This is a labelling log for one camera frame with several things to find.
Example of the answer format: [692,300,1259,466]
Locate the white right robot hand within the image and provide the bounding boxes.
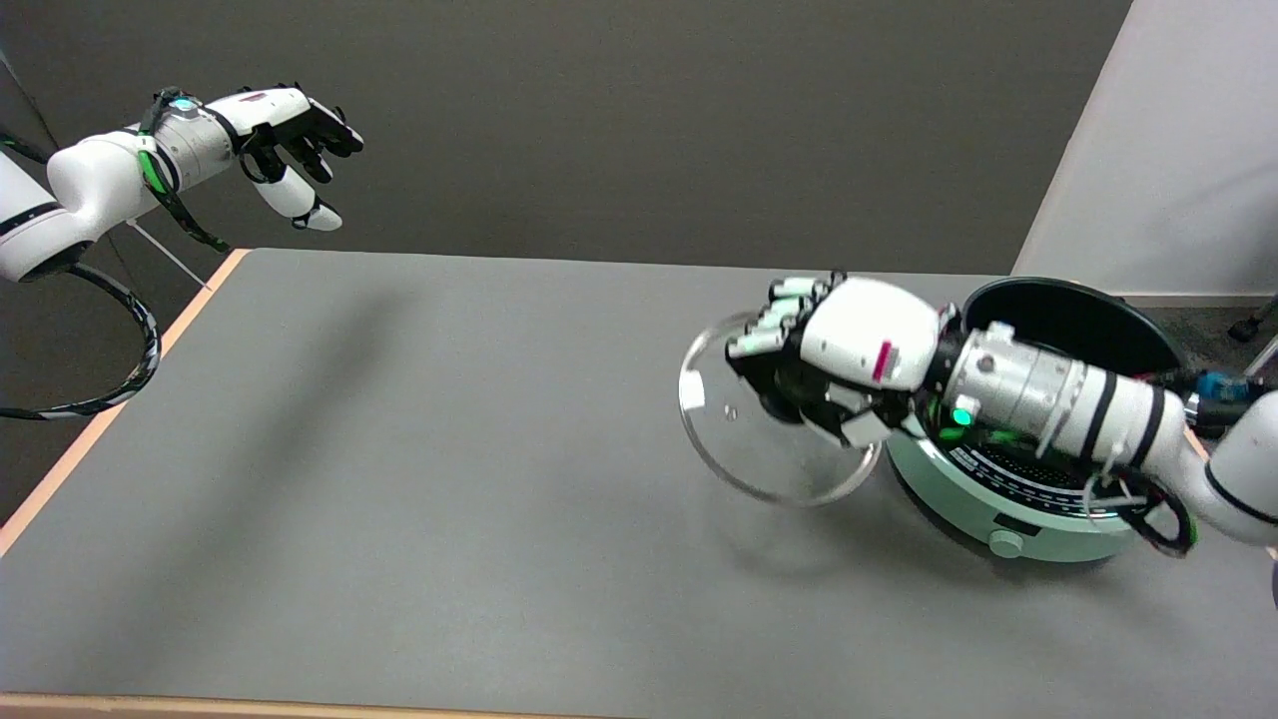
[726,272,946,449]

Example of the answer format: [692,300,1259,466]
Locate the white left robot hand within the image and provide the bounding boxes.
[212,84,365,233]

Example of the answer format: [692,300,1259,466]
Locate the glass pot lid black knob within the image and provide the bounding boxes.
[678,312,886,507]

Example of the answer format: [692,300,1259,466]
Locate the thin white rod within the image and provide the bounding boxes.
[127,221,214,292]

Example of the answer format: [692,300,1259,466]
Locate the mint green induction cooker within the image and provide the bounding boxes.
[885,419,1187,562]

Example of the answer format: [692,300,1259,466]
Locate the black caster wheel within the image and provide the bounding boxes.
[1228,296,1278,344]

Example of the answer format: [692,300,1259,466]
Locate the grey metal stand leg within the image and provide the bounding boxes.
[1238,336,1278,384]

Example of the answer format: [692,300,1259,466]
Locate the black green left wrist cable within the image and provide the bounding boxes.
[138,88,233,254]

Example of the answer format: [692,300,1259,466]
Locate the black saucepan with handle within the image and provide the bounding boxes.
[957,277,1241,472]

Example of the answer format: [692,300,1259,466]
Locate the black braided cable loop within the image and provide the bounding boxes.
[0,262,163,421]

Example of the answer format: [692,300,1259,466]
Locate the black green right arm cable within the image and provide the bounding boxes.
[1082,467,1199,558]

